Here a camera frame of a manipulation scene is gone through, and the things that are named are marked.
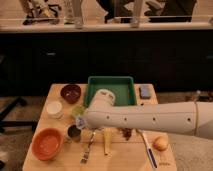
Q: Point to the light blue towel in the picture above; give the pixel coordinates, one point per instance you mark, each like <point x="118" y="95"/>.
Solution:
<point x="80" y="124"/>

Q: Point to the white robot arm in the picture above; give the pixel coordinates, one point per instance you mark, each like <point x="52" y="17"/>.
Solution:
<point x="187" y="118"/>

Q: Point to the light green cup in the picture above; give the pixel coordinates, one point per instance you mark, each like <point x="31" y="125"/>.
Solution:
<point x="77" y="111"/>

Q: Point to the white paper cup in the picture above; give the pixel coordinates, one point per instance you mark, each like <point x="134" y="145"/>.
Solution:
<point x="54" y="109"/>

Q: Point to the small metal cup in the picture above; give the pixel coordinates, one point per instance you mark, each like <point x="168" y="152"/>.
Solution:
<point x="74" y="133"/>

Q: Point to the green plastic tray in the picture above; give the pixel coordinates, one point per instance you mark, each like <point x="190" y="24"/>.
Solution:
<point x="121" y="86"/>

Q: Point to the dark red bowl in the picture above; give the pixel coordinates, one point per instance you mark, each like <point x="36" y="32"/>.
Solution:
<point x="71" y="93"/>

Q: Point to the blue sponge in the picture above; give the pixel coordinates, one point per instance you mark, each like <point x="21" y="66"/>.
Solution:
<point x="145" y="92"/>

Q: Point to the silver fork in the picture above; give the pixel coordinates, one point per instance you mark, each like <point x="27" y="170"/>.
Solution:
<point x="87" y="152"/>

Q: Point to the orange plastic bowl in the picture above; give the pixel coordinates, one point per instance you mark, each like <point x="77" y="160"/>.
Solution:
<point x="47" y="144"/>

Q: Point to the black office chair base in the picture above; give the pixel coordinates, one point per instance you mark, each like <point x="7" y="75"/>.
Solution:
<point x="8" y="118"/>

